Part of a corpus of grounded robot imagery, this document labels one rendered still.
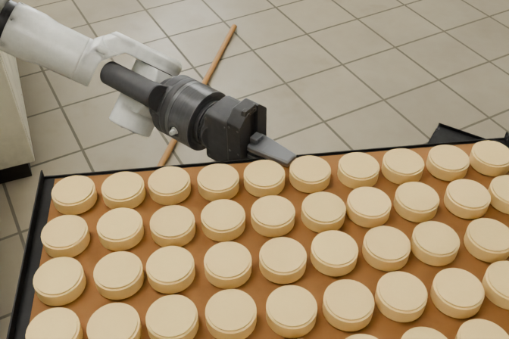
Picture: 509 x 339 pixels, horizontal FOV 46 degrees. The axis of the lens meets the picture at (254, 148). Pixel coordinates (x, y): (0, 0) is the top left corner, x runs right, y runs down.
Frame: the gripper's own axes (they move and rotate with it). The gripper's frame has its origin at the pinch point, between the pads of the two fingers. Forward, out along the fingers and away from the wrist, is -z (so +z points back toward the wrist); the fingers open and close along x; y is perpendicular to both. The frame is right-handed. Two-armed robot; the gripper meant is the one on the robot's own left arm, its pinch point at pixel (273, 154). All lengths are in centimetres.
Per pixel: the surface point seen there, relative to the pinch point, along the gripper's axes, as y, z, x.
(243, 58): 133, 114, -101
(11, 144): 22, 125, -82
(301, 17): 179, 114, -101
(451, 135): 139, 15, -99
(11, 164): 20, 126, -90
